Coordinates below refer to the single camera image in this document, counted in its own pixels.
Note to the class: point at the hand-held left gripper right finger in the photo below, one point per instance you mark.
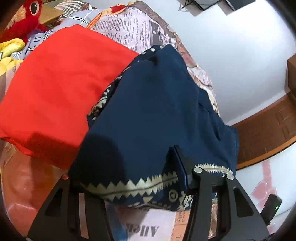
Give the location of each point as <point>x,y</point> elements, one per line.
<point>182,169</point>

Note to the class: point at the red plush toy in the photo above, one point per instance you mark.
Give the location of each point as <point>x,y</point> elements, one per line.
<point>23,25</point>

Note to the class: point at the brown cardboard sheet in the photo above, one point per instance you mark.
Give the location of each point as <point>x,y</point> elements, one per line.
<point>52,11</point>

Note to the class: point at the navy patterned garment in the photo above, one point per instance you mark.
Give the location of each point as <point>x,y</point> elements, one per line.
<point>150,104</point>

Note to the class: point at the yellow plush toy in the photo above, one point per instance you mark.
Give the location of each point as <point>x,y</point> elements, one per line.
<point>11,46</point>

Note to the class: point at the brown wooden door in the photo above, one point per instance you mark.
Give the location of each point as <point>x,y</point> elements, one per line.
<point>266,134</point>

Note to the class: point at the large black wall monitor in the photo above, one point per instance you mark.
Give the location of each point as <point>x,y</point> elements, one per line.
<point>240,4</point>

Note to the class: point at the grey checked cloth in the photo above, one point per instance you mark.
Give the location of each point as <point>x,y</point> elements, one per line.
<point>46,34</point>

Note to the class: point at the newspaper print blanket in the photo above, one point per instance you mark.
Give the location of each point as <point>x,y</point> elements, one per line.
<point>138,27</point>

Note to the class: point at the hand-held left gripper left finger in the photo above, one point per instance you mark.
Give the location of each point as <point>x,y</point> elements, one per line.
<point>94,217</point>

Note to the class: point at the small black wall monitor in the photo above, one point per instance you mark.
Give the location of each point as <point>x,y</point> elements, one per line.
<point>207,3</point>

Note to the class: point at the pink wall sticker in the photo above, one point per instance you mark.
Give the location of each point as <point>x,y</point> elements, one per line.
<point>266,185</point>

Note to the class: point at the red garment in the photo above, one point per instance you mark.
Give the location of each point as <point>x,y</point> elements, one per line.
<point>57,88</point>

